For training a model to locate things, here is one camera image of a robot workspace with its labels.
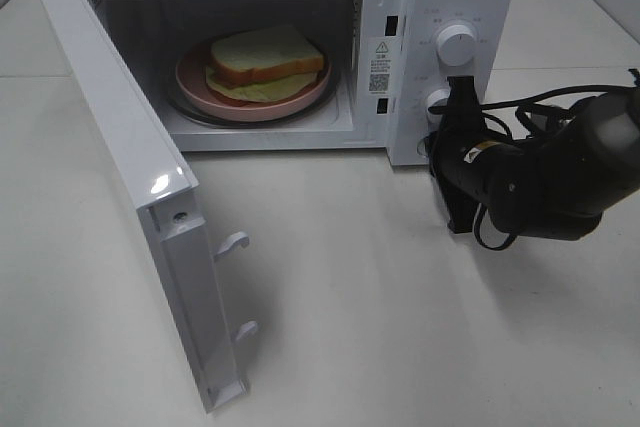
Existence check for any round white door button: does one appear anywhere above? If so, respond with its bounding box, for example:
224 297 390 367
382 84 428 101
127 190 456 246
416 137 428 158

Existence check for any glass microwave turntable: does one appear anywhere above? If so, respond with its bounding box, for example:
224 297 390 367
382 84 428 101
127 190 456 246
165 67 340 129

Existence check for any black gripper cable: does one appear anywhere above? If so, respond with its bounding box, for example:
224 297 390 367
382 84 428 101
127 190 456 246
424 66 640 251

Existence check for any upper white power knob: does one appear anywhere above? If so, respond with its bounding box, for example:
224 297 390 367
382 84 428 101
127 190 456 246
435 22 477 67

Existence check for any white microwave oven body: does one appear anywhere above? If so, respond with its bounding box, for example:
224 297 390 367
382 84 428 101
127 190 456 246
89 0 510 166

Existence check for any white warning label sticker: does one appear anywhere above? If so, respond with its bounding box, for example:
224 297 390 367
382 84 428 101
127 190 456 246
367 37 393 95

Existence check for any pink round plate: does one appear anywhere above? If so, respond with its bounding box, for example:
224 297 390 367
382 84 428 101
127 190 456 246
175 28 334 123

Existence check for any white microwave door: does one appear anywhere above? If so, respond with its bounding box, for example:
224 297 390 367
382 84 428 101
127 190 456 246
41 0 257 411

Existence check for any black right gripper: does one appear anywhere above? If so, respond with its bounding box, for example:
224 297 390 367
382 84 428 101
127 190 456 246
429 76 490 234

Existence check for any white timer knob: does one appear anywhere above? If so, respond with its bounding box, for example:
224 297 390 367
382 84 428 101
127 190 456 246
424 88 450 125

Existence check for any toast sandwich with lettuce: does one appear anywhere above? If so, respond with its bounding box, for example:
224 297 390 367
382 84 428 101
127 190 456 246
205 25 325 103

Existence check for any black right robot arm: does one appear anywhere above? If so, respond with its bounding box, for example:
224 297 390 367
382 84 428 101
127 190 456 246
426 76 639 250

